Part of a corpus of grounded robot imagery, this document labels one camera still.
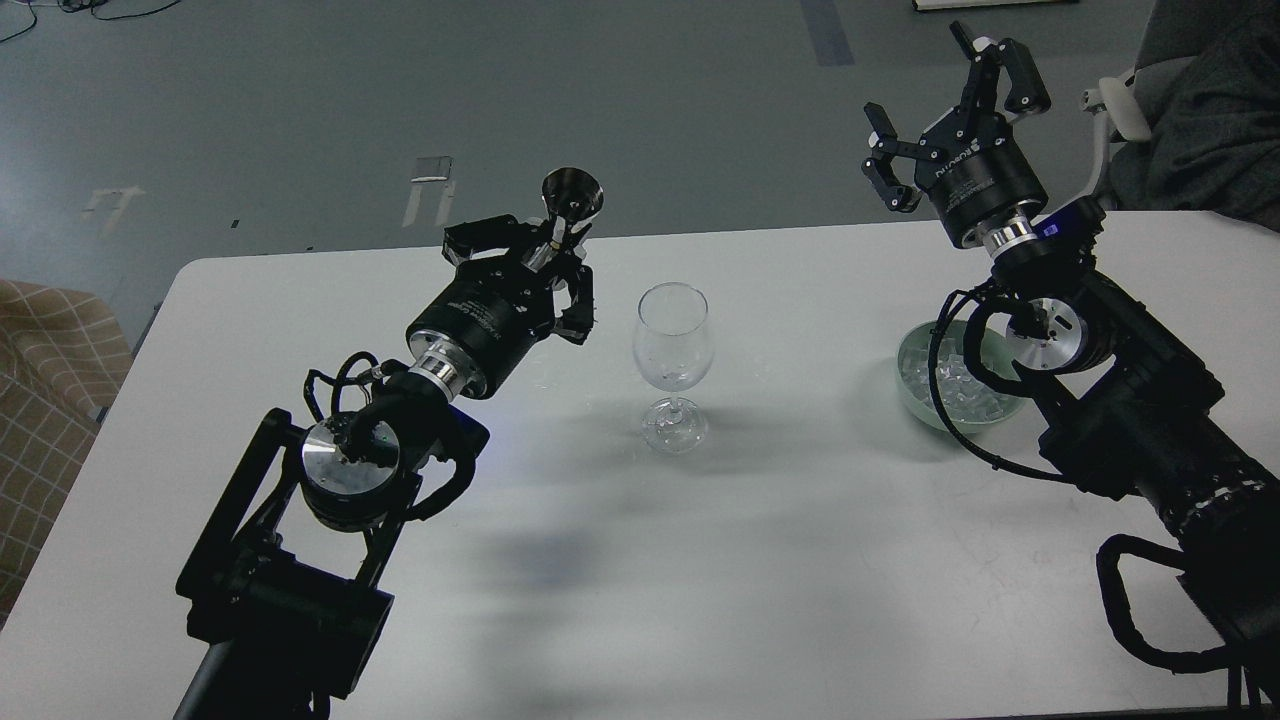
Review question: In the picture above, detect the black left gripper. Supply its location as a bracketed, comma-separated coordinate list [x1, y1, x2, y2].
[406, 214, 595, 400]

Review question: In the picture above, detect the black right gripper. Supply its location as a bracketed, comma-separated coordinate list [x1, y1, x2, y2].
[861, 20, 1053, 249]

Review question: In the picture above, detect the steel double jigger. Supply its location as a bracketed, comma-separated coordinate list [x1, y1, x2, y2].
[522, 167, 604, 273]

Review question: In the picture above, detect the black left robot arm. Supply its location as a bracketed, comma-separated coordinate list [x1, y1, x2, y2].
[175, 202, 595, 719]

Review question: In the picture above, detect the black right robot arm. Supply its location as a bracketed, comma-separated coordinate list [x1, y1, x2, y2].
[861, 20, 1279, 712]

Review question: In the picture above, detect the clear wine glass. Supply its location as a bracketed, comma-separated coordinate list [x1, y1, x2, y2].
[632, 282, 716, 455]

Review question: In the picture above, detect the green bowl of ice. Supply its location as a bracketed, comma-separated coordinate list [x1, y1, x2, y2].
[895, 322, 1027, 436]

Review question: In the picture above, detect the white office chair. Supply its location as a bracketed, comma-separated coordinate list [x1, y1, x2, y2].
[1079, 67, 1153, 199]

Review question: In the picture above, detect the person in grey sweater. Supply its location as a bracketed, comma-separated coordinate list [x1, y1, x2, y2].
[1108, 1, 1279, 231]

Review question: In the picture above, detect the beige checked cloth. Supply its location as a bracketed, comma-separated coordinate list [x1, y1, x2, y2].
[1, 279, 134, 620]

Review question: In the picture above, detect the black floor cable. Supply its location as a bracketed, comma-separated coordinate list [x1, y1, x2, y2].
[0, 0, 180, 44]

